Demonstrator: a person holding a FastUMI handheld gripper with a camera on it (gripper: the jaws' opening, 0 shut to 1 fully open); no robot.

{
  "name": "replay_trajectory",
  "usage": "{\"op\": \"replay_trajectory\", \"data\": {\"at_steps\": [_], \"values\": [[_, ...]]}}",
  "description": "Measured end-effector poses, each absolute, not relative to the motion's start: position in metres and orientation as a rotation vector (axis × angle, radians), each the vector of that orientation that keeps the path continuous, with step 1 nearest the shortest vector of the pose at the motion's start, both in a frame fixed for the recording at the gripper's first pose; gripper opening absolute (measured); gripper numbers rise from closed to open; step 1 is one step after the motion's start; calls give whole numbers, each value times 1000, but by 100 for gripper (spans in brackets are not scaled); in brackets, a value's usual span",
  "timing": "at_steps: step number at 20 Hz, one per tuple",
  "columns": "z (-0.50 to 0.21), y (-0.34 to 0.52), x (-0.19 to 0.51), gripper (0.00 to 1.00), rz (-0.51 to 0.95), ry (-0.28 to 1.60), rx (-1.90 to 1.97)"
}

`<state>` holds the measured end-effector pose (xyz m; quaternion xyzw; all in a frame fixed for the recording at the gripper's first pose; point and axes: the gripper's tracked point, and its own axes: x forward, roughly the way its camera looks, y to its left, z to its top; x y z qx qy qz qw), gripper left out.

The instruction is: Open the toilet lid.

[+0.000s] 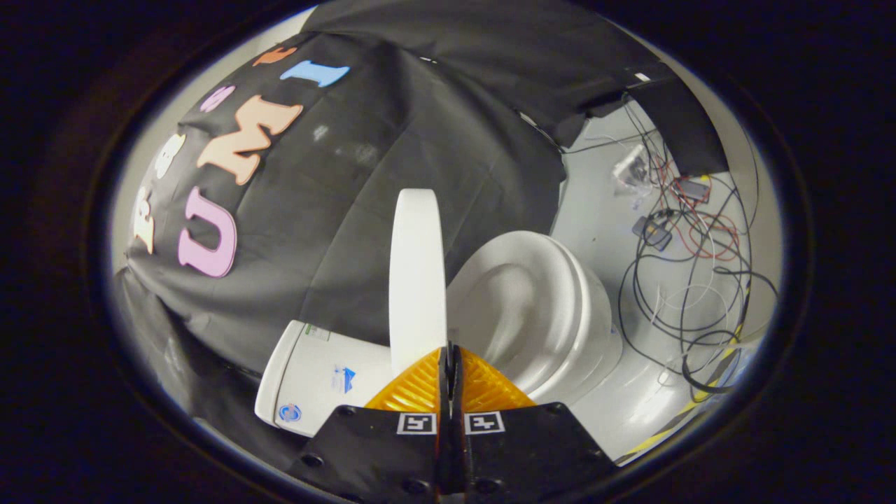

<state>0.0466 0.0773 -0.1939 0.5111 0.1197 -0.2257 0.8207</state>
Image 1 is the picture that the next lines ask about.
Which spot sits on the small black electronics box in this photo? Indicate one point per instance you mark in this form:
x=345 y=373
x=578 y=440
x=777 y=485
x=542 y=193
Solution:
x=693 y=187

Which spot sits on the white toilet tank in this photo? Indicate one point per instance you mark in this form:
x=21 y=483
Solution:
x=315 y=378

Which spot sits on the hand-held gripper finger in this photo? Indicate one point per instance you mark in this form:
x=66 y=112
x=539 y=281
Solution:
x=443 y=455
x=459 y=455

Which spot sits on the white toilet lid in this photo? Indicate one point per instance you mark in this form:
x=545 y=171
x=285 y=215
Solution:
x=418 y=280

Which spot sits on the clear plastic bag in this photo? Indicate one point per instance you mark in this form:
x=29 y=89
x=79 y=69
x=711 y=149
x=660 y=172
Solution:
x=630 y=168

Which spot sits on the white toilet bowl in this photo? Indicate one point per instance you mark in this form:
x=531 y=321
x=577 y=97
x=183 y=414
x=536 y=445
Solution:
x=532 y=308

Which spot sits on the small dark grey device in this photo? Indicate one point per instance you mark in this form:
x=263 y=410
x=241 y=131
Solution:
x=652 y=232

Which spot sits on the black backdrop cloth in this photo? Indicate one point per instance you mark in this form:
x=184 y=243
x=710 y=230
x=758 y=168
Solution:
x=364 y=175

